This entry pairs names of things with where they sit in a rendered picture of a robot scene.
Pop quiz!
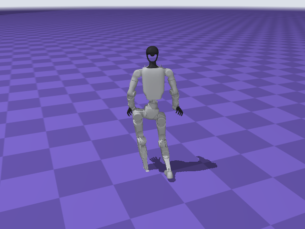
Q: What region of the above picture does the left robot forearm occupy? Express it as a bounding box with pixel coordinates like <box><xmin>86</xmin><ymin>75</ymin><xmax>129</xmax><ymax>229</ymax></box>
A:
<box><xmin>127</xmin><ymin>95</ymin><xmax>136</xmax><ymax>111</ymax></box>

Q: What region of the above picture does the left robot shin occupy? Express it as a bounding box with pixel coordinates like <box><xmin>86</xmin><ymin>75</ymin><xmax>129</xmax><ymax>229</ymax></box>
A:
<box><xmin>137</xmin><ymin>138</ymin><xmax>148</xmax><ymax>170</ymax></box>

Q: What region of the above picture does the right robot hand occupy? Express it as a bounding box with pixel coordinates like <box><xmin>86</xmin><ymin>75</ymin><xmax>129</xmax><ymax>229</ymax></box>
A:
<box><xmin>176</xmin><ymin>106</ymin><xmax>183</xmax><ymax>116</ymax></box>

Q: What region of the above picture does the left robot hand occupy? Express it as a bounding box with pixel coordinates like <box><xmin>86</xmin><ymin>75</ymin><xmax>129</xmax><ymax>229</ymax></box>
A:
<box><xmin>127</xmin><ymin>108</ymin><xmax>132</xmax><ymax>116</ymax></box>

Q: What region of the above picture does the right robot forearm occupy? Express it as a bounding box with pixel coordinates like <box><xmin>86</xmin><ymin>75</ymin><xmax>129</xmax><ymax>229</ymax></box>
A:
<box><xmin>172</xmin><ymin>93</ymin><xmax>179</xmax><ymax>110</ymax></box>

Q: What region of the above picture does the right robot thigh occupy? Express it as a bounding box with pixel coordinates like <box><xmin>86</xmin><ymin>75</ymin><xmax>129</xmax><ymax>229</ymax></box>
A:
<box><xmin>156</xmin><ymin>112</ymin><xmax>166</xmax><ymax>148</ymax></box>

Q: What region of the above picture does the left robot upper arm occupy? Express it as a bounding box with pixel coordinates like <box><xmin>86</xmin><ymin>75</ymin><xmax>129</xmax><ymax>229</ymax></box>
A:
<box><xmin>127</xmin><ymin>69</ymin><xmax>142</xmax><ymax>97</ymax></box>

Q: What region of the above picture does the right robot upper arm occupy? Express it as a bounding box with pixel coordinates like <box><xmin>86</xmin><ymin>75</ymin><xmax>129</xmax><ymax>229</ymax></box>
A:
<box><xmin>164</xmin><ymin>68</ymin><xmax>178</xmax><ymax>96</ymax></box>

